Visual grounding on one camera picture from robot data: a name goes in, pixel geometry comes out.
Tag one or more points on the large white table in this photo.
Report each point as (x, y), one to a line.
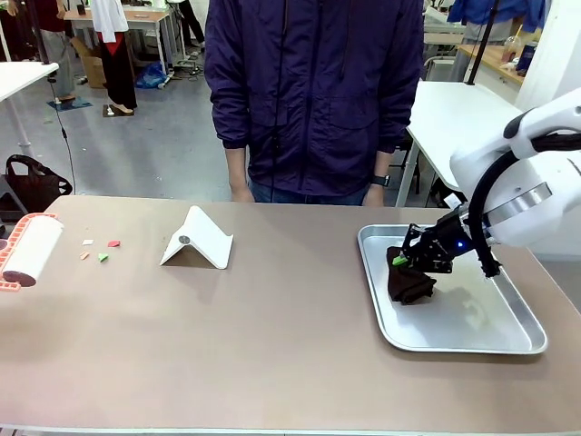
(454, 118)

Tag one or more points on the wooden top metal desk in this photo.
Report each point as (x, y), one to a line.
(145, 22)

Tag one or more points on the black fabric bag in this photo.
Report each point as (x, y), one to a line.
(36, 181)

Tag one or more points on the green paper scrap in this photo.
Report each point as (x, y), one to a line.
(103, 258)

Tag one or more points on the white table with pole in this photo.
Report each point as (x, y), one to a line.
(22, 82)

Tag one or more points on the blue plastic bag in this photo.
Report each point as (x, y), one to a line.
(152, 76)

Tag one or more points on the white folded roller stand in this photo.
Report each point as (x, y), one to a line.
(199, 240)

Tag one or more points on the wooden desk with drinks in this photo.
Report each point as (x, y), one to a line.
(495, 61)

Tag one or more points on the person left hand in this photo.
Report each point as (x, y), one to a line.
(374, 195)

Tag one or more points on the bystander in grey trousers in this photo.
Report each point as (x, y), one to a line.
(56, 54)

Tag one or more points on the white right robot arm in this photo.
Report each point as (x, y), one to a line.
(522, 181)

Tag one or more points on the black slanted pole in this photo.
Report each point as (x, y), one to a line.
(481, 41)

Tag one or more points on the dark brown cloth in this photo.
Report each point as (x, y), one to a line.
(408, 284)

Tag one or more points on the dark blue carton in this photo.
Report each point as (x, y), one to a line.
(526, 59)

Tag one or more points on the person right forearm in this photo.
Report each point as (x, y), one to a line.
(237, 165)

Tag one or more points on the mannequin with white garment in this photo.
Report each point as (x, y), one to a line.
(115, 54)

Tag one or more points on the person left forearm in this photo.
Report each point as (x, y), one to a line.
(383, 164)

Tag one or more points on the person torso purple jacket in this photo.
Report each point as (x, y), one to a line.
(313, 91)

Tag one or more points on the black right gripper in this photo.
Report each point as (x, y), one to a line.
(447, 240)

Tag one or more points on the brown cardboard box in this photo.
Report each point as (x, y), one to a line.
(93, 63)

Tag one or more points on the red paper scrap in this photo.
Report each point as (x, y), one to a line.
(114, 244)

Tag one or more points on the blue hanging jacket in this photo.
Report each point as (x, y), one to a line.
(499, 13)

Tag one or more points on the black wrist watch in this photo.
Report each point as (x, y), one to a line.
(381, 180)

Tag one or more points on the clear plastic drink cup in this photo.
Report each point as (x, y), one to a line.
(512, 50)

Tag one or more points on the person right hand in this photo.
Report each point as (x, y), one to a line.
(241, 193)

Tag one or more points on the silver metal tray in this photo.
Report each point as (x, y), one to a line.
(476, 318)

